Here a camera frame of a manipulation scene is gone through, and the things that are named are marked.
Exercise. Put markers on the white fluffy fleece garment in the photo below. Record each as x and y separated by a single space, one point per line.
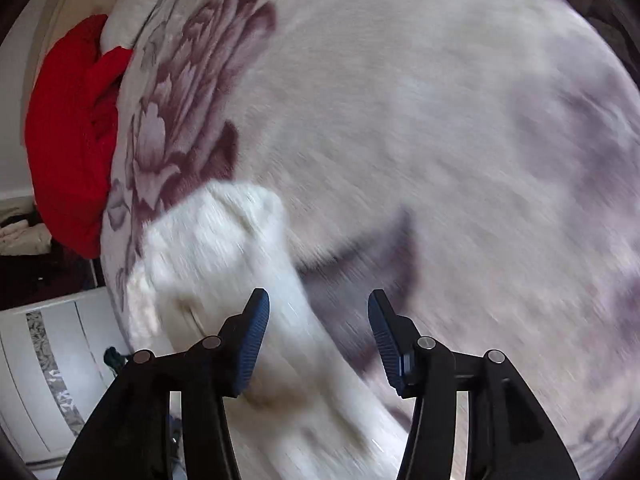
217 264

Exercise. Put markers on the floral purple plush blanket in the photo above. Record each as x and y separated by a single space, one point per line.
478 160

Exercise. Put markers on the white wardrobe door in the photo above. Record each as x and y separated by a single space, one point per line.
53 371

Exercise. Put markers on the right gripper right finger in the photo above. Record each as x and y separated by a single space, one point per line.
414 365

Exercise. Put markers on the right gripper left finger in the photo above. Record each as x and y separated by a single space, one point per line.
225 362

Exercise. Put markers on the red pillow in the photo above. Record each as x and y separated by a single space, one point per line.
70 134

